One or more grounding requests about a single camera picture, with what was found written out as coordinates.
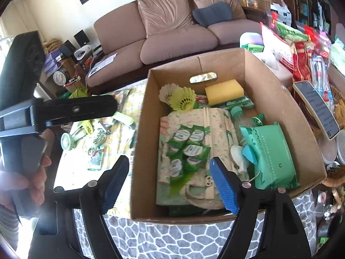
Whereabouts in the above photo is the green Centrum sachet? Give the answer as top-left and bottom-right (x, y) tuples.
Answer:
(182, 144), (211, 162)

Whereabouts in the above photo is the cardboard box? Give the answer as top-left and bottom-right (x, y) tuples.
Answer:
(130, 49), (326, 224)

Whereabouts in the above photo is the green translucent leaf plate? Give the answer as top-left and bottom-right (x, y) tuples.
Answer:
(168, 171), (195, 197)

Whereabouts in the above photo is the person left hand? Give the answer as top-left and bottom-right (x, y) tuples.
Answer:
(0, 129), (56, 211)

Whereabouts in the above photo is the mint handheld fan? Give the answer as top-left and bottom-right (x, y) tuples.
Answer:
(60, 126), (84, 151)

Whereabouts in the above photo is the round tin can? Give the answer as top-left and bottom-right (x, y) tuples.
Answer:
(53, 68), (70, 87)

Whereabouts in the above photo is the green can opener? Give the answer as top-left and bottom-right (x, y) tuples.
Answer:
(78, 120), (94, 134)

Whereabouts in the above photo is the green seaweed snack packet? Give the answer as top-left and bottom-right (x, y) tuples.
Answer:
(87, 149), (104, 171)

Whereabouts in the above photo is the yellow plaid tablecloth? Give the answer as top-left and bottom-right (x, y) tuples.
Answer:
(54, 80), (147, 218)

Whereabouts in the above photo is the green wet wipes pack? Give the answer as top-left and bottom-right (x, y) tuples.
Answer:
(240, 122), (300, 190)

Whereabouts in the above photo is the paper on sofa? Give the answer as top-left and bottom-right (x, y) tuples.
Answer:
(88, 53), (117, 77)

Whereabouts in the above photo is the large green food bag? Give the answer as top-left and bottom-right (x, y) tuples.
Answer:
(108, 84), (146, 106)

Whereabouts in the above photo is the plastic bottle green cap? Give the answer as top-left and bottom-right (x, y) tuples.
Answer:
(230, 106), (256, 147)

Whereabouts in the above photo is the yellow sponge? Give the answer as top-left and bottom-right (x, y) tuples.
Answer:
(205, 80), (245, 106)

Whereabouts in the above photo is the white shuttlecock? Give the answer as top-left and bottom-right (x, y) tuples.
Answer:
(158, 84), (180, 110)

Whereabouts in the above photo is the smartphone beige case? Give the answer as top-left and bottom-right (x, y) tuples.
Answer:
(293, 81), (340, 140)

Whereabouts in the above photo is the yellow plastic shuttlecock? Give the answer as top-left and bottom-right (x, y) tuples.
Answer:
(169, 87), (196, 112)

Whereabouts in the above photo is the brown sofa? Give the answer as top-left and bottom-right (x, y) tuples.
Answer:
(85, 0), (261, 94)

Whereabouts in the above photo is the dark blue cushion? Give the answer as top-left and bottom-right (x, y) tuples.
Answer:
(192, 2), (233, 28)

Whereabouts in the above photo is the grey-green cord lanyard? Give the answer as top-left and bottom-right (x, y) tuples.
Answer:
(87, 129), (109, 156)

